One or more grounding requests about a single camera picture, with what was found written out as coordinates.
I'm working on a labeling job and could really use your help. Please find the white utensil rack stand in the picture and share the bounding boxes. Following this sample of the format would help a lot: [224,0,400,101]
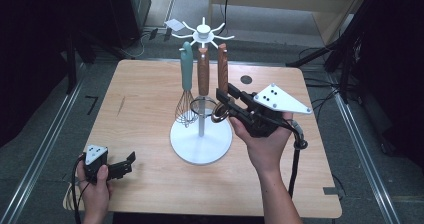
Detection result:
[169,16,236,166]

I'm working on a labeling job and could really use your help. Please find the person's left hand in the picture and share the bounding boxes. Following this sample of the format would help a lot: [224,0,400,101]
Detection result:
[76,163,113,218]

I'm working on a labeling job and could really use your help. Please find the right hand-held gripper cable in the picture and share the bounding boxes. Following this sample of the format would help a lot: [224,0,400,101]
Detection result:
[287,118,309,199]

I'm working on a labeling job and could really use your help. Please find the wooden-handled mesh strainer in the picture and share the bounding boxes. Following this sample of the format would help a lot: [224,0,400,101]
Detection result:
[189,46,219,119]

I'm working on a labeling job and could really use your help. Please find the left hand-held gripper cable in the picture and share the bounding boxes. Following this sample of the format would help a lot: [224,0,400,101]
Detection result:
[70,154,88,224]

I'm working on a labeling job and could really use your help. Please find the dark cabinet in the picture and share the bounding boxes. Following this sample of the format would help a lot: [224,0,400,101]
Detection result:
[105,0,152,49]

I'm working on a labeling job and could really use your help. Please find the metal floor rail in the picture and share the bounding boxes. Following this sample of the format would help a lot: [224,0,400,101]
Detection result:
[328,73,403,224]
[0,63,86,224]

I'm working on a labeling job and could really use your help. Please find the teal-handled wire whisk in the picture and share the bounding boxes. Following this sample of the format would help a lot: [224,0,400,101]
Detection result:
[174,41,200,129]

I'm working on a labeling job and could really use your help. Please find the black metal stand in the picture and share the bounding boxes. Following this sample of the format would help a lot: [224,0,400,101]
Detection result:
[285,0,394,105]
[64,30,80,96]

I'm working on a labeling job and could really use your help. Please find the person's right hand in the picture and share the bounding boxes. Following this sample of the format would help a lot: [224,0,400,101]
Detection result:
[229,111,295,178]

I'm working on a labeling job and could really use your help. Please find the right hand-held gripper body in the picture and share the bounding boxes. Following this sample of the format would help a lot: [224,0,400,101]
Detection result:
[232,82,313,139]

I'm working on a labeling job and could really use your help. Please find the black hanging cable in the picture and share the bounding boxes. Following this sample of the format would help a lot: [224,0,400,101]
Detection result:
[218,0,232,36]

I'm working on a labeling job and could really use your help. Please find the wooden-handled metal measuring scoop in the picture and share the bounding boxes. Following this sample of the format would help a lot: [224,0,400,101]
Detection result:
[210,42,232,125]

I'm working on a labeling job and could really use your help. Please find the white paper sheet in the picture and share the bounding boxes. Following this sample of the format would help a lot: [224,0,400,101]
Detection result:
[163,18,185,32]

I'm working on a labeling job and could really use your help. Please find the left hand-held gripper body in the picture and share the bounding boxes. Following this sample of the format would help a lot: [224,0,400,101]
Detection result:
[82,144,114,186]

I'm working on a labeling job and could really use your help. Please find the black floor cables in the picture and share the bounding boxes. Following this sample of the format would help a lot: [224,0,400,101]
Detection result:
[298,46,363,120]

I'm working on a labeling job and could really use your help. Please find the hand-held gripper cable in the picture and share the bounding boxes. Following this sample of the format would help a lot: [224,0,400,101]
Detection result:
[287,118,309,199]
[70,154,88,224]

